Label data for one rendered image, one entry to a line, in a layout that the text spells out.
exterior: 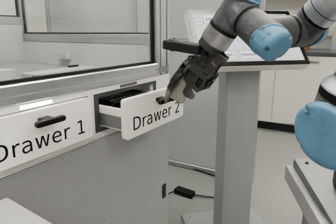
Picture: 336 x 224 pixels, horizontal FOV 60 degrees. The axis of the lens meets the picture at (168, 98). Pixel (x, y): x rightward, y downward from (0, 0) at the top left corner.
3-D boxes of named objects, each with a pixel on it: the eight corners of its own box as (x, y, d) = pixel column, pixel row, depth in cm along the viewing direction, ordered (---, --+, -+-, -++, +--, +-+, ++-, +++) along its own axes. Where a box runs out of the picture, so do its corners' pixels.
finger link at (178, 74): (168, 91, 77) (187, 65, 74) (164, 88, 78) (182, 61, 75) (176, 90, 81) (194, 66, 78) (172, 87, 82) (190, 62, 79)
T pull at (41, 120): (66, 120, 68) (66, 114, 67) (37, 129, 61) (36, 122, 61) (57, 117, 69) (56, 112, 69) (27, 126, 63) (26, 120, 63)
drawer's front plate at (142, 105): (183, 115, 100) (183, 84, 98) (126, 141, 77) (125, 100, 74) (178, 114, 101) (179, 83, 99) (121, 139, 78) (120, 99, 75)
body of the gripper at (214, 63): (194, 95, 75) (221, 57, 69) (172, 74, 78) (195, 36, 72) (208, 90, 81) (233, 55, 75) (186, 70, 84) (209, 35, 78)
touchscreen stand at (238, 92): (300, 271, 137) (327, 52, 114) (209, 288, 128) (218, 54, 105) (250, 209, 184) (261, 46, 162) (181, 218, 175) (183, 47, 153)
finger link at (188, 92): (183, 111, 84) (197, 88, 79) (169, 97, 86) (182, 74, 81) (189, 108, 87) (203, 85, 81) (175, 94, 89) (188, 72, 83)
